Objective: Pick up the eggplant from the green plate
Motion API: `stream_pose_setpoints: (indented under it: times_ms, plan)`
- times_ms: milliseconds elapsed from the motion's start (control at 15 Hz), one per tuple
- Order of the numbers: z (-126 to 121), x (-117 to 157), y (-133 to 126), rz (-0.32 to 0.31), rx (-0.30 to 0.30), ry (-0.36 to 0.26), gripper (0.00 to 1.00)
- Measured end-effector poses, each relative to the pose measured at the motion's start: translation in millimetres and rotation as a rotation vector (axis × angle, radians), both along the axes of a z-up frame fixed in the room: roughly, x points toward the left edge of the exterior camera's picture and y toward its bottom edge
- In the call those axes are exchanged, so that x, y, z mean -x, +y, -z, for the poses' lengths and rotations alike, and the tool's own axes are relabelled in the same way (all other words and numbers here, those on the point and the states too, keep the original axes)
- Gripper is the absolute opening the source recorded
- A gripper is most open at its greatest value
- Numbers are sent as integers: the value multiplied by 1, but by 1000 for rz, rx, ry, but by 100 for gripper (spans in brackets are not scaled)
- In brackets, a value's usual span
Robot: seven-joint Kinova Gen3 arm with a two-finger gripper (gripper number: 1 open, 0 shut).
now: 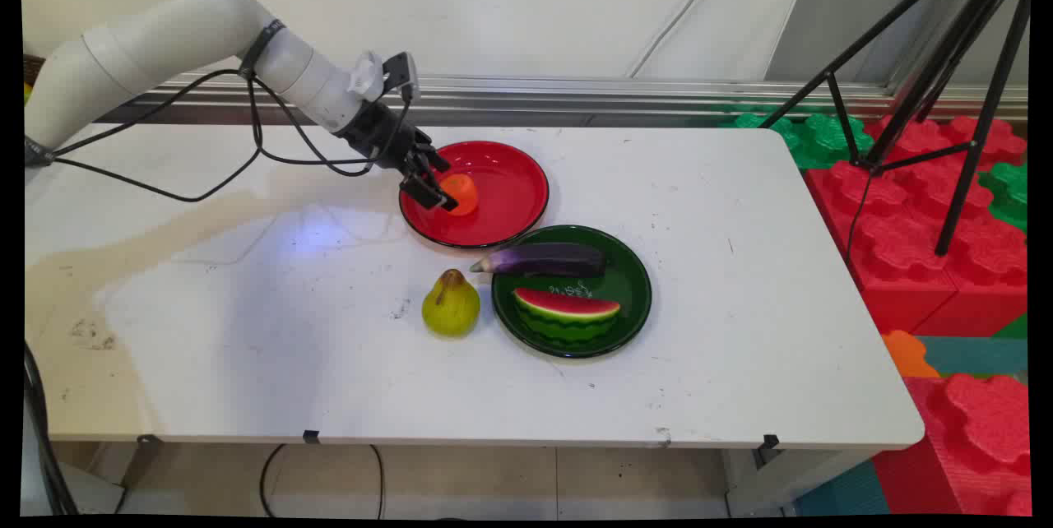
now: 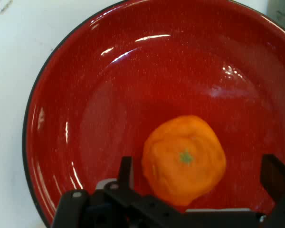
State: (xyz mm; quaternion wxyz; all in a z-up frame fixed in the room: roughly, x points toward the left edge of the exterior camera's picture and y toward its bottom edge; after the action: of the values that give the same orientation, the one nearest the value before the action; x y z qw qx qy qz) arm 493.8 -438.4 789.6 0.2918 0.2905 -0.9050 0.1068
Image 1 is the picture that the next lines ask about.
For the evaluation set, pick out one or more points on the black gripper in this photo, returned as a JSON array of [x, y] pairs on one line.
[[380, 133]]

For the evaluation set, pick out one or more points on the orange toy tomato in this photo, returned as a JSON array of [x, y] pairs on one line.
[[466, 191]]

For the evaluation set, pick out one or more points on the purple toy eggplant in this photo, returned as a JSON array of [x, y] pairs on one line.
[[551, 259]]

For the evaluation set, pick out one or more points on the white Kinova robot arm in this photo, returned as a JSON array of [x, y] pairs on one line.
[[164, 34]]

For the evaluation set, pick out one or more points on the red plate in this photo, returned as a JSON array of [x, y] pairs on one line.
[[510, 182]]

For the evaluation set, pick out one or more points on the yellow-green toy pear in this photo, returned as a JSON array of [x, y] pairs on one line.
[[451, 310]]

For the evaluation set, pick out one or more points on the toy watermelon slice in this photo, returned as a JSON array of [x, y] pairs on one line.
[[568, 319]]

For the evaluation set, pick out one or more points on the green plate with white print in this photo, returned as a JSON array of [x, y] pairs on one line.
[[633, 298]]

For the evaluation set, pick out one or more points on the green foam block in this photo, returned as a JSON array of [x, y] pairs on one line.
[[814, 137], [1010, 191]]

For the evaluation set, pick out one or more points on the large red foam block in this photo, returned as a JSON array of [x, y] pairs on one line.
[[897, 240]]

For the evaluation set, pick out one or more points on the orange foam piece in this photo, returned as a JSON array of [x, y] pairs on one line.
[[907, 355]]

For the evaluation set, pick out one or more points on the black tripod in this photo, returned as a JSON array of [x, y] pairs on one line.
[[958, 43]]

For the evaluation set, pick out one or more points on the teal foam mat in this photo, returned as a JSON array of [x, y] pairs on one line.
[[979, 355]]

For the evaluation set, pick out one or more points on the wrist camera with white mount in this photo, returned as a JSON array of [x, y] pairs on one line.
[[401, 74]]

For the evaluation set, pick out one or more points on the aluminium wall rail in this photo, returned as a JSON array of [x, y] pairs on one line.
[[576, 96]]

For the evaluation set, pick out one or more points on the white table leg frame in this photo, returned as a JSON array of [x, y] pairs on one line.
[[781, 483]]

